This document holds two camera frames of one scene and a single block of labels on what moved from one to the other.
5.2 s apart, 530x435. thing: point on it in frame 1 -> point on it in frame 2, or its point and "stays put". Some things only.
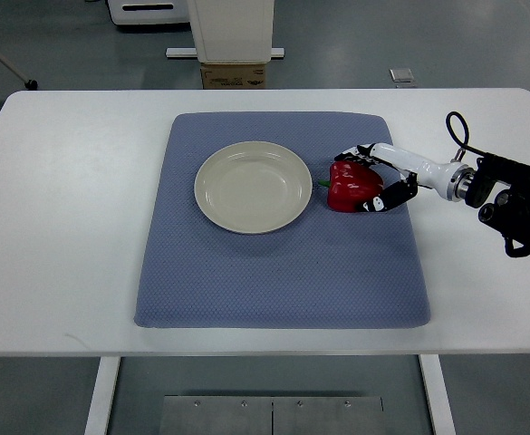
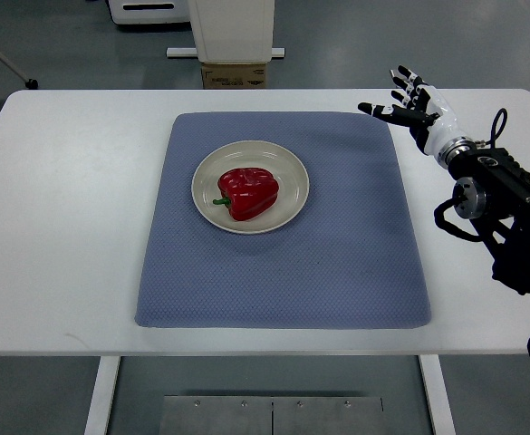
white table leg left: x=108 y=370 stays put
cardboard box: x=233 y=76 stays put
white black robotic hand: x=452 y=180 -> x=432 y=120
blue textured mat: x=328 y=270 stays put
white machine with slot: x=141 y=12 stays put
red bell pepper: x=350 y=184 -> x=247 y=192
